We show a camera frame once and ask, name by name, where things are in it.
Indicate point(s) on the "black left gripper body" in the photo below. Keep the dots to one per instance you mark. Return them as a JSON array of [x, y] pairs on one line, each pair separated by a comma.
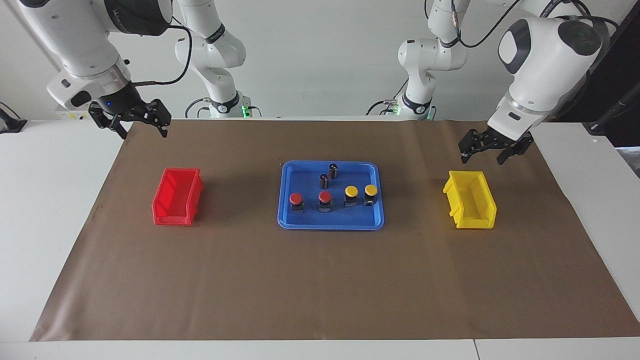
[[500, 140]]

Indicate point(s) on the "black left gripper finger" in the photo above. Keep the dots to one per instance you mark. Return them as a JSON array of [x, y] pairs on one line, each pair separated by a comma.
[[471, 142], [520, 147]]

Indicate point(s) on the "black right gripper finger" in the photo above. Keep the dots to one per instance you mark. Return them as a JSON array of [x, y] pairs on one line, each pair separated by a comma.
[[161, 115], [102, 117]]

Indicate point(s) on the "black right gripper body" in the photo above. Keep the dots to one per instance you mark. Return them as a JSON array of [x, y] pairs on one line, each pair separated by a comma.
[[122, 102]]

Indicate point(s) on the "yellow push button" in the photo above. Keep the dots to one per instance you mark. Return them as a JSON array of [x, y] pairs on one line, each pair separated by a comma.
[[351, 191], [370, 190]]

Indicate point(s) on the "red push button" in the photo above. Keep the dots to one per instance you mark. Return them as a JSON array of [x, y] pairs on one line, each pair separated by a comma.
[[325, 197], [296, 198]]

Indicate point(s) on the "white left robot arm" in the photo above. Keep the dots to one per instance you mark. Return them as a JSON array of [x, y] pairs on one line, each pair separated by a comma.
[[540, 70]]

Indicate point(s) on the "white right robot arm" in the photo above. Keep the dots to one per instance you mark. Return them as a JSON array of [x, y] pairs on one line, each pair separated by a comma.
[[75, 45]]

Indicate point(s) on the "blue plastic tray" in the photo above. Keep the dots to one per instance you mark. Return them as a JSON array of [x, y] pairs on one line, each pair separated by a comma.
[[310, 220]]

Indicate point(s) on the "white box with yellow labels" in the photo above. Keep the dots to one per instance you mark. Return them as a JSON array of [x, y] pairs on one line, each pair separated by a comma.
[[72, 115]]

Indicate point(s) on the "yellow plastic parts bin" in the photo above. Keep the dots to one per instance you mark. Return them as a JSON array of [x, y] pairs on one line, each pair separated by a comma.
[[475, 220]]

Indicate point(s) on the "red plastic parts bin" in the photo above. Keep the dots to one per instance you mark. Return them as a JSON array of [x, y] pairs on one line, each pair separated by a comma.
[[172, 217]]

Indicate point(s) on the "black background panel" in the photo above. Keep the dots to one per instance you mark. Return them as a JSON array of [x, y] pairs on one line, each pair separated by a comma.
[[620, 60]]

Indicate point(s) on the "black cylindrical capacitor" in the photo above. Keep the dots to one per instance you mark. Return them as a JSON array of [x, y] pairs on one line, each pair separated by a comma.
[[324, 181], [333, 170]]

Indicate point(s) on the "brown paper table mat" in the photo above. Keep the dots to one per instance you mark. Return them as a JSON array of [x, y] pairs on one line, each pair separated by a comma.
[[320, 280]]

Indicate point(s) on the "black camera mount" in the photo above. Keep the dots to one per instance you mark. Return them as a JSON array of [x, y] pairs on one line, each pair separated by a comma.
[[10, 122]]

